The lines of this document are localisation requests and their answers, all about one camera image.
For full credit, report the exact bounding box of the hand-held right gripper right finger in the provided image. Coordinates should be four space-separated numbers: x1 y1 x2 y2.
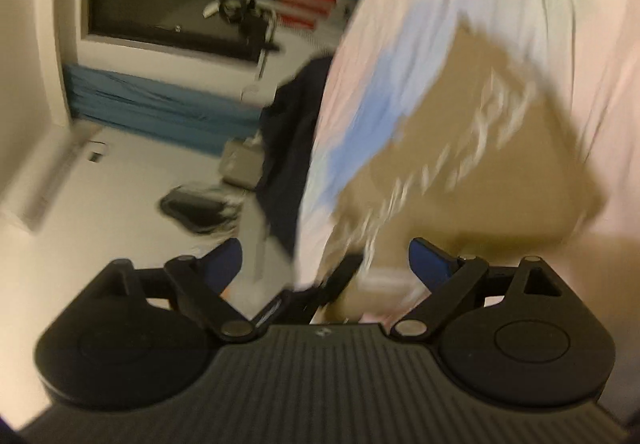
389 237 566 340

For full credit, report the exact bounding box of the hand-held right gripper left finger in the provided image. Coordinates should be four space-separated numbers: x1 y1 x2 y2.
90 238 256 343

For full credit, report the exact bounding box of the tan t-shirt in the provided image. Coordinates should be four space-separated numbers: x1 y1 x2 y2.
295 21 609 325

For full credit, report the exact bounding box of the black object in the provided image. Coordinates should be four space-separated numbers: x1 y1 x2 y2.
160 186 239 233

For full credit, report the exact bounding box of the dark navy jacket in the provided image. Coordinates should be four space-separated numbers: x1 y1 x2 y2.
255 56 336 259

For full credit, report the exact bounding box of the blue curtain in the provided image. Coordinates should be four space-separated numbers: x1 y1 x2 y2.
64 64 263 158

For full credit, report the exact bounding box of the white pink blue blanket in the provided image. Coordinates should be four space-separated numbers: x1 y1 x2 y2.
292 0 640 425

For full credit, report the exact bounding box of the silver camera tripod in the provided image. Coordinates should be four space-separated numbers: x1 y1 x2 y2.
202 0 281 75

